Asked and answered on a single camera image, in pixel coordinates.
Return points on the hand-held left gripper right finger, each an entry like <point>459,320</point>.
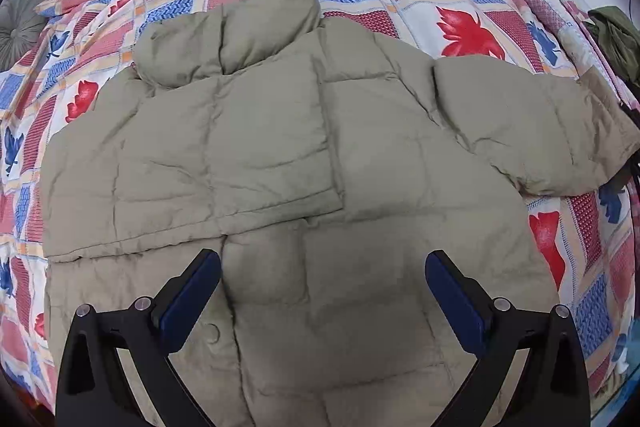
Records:
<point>452,302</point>

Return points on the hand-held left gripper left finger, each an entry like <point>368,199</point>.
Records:
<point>192,302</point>

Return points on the beige puffer jacket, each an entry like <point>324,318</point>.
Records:
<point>310,167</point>

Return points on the olive green cloth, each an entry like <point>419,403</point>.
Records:
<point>612,29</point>

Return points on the grey round cushion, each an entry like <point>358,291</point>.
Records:
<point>17,29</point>

